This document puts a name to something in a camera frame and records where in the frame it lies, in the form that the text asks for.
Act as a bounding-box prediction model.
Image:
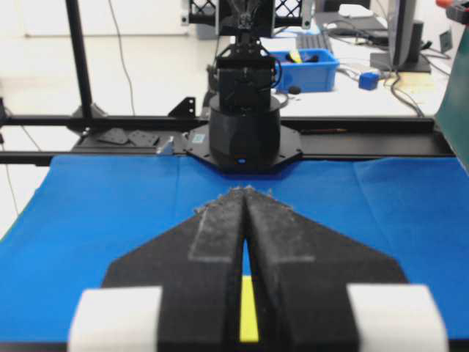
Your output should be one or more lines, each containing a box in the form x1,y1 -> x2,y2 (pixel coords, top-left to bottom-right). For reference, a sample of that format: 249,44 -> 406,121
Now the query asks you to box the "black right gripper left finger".
69,189 -> 245,351

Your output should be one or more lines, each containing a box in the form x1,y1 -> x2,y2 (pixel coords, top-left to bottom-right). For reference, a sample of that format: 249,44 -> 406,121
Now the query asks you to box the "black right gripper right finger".
244,188 -> 448,351

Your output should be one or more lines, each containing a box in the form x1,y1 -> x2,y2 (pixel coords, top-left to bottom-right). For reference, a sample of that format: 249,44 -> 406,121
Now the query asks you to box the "yellow-green towel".
239,276 -> 259,343

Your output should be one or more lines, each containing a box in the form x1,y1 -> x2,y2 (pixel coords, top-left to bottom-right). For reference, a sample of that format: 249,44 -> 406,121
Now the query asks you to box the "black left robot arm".
209,1 -> 281,170

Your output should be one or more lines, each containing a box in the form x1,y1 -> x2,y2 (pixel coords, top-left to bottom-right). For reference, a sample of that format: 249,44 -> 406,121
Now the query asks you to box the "blue table cloth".
1,156 -> 468,342

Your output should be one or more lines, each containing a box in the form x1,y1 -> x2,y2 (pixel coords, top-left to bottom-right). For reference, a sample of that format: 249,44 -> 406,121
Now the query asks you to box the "black flat plate right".
128,130 -> 159,147

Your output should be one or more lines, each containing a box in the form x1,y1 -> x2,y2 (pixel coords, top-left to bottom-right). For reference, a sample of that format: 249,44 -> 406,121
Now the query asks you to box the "black flat plate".
97,128 -> 129,145
128,130 -> 159,147

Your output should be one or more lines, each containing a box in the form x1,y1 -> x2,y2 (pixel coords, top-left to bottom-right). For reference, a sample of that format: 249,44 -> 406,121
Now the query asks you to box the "black flat plate left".
97,128 -> 129,145

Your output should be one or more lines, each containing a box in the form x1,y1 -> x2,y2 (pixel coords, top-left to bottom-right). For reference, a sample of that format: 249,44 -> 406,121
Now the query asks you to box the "small blue box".
358,72 -> 380,91

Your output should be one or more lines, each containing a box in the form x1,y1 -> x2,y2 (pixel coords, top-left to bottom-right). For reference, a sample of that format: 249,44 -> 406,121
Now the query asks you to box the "blue plastic storage bin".
271,48 -> 339,93

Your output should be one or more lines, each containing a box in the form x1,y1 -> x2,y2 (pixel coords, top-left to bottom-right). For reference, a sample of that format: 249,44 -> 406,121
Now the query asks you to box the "dark green board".
435,26 -> 468,172

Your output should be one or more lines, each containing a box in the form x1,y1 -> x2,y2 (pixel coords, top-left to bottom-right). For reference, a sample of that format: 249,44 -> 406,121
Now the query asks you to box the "black keyboard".
295,33 -> 333,53

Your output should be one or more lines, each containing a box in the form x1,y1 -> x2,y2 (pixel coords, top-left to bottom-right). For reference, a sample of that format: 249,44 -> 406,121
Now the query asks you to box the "black computer monitor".
370,0 -> 431,73

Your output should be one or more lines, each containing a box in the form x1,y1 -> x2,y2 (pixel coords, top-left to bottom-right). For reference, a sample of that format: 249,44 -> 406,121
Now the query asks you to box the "silver corner bracket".
156,136 -> 174,155

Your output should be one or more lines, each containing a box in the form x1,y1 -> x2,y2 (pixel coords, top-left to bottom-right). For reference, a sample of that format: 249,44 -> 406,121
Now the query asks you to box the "black mounting base plate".
185,125 -> 302,172

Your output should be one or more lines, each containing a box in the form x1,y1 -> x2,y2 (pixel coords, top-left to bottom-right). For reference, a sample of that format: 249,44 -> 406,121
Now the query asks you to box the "black aluminium frame rail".
1,112 -> 454,173

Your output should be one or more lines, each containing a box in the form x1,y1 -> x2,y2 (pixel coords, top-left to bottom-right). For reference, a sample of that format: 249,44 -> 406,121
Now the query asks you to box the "black vertical frame post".
65,0 -> 92,122

